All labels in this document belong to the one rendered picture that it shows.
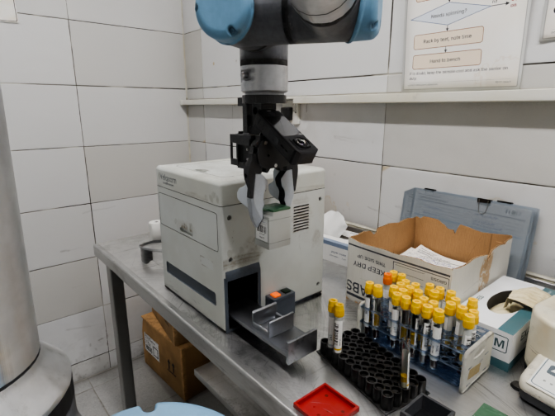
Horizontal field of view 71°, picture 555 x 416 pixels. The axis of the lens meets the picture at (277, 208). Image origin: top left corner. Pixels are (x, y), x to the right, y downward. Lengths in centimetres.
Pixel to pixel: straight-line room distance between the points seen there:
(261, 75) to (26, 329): 47
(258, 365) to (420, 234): 59
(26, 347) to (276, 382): 48
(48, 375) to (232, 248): 51
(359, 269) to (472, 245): 30
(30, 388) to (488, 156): 100
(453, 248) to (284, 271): 45
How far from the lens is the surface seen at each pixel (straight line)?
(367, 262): 87
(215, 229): 73
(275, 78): 62
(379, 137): 123
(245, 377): 71
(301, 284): 90
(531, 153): 105
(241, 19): 51
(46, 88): 193
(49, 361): 29
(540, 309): 77
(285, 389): 68
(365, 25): 50
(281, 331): 73
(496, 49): 108
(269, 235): 64
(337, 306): 67
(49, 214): 197
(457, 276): 80
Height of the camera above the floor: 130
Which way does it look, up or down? 14 degrees down
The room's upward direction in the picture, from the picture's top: straight up
